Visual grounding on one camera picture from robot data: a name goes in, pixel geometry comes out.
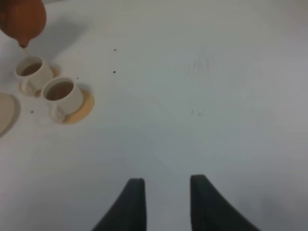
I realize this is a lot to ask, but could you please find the orange saucer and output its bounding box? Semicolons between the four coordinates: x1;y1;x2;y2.
49;89;94;125
19;65;60;98

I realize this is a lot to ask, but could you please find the beige round teapot coaster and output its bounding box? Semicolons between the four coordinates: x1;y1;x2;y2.
0;92;21;137

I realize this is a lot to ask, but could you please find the white teacup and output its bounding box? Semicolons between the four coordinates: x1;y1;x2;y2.
14;56;54;96
41;77;83;123

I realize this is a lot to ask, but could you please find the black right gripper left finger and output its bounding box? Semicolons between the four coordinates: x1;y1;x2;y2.
93;179;146;231

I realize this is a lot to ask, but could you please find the orange saucer near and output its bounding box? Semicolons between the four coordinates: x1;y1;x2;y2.
49;89;94;125

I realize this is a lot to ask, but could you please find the brown clay teapot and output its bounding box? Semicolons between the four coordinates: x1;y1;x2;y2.
0;0;47;48

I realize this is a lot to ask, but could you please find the orange saucer far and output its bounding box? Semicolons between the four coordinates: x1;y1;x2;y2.
19;65;60;98

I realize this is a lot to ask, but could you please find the white teacup near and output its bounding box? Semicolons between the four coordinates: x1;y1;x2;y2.
41;77;83;123

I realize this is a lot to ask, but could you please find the white teacup far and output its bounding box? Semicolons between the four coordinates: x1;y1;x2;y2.
14;56;54;96

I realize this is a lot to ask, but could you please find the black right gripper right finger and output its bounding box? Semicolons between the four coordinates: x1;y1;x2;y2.
190;175;258;231

